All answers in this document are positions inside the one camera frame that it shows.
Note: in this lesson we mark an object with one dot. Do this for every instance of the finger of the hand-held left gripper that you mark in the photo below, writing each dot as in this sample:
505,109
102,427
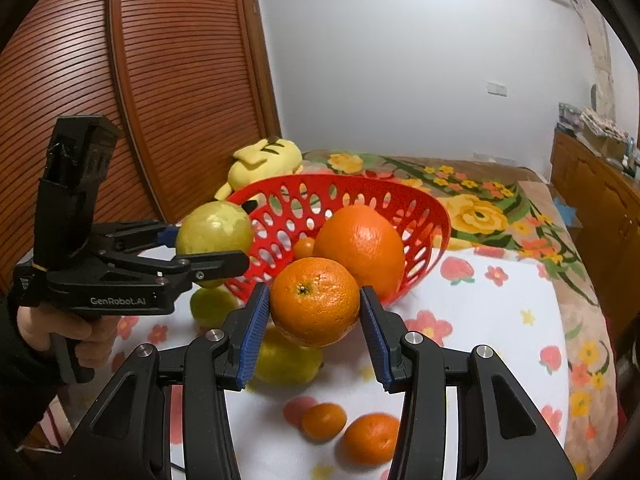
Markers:
135,234
220,266

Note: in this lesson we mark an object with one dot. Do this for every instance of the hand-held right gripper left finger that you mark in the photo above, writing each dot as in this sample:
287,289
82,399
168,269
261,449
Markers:
252,332

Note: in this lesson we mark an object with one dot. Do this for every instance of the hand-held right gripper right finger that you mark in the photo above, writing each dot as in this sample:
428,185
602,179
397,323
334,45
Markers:
376,342

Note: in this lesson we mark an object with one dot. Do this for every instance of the yellow pear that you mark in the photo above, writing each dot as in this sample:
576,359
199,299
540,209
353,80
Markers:
214,230

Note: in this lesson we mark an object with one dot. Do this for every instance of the red perforated plastic basket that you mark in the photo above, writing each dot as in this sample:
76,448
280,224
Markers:
400,292

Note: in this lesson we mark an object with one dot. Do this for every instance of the large round orange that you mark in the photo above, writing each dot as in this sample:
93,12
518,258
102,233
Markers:
315,302

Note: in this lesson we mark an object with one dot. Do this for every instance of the small tangerine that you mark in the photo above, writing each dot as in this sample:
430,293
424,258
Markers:
303,248
370,438
323,421

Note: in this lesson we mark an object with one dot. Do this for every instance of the large orange with raised neck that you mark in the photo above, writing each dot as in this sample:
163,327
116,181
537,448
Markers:
360,250

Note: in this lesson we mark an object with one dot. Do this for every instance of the person's left hand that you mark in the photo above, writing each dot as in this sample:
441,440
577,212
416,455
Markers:
97,340

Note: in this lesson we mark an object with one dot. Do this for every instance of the yellow-green citrus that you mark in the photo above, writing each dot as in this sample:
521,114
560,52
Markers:
212,306

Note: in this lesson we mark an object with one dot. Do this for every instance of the yellow lemon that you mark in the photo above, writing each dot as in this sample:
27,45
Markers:
285,362

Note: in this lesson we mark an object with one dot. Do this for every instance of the white floral tablecloth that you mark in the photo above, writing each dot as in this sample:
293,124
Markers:
480,330

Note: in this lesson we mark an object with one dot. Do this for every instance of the yellow plush toy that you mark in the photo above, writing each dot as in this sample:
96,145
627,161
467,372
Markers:
265,160

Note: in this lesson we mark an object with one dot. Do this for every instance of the wooden louvered wardrobe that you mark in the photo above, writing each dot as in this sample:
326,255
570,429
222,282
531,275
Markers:
175,85

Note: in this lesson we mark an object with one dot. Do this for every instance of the floral blanket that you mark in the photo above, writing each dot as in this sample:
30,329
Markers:
500,200

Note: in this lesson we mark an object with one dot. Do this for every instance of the blue paper piece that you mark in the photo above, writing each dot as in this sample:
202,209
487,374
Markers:
565,212

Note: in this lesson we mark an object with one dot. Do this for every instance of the wooden sideboard cabinet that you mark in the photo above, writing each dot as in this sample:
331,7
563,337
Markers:
600,200

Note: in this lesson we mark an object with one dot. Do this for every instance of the pale curtain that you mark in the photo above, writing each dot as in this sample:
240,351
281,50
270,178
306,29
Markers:
597,60

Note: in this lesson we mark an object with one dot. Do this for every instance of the window blind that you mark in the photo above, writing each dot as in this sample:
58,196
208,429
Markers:
622,80

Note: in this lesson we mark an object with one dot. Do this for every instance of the white wall socket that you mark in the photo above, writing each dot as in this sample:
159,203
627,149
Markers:
497,89

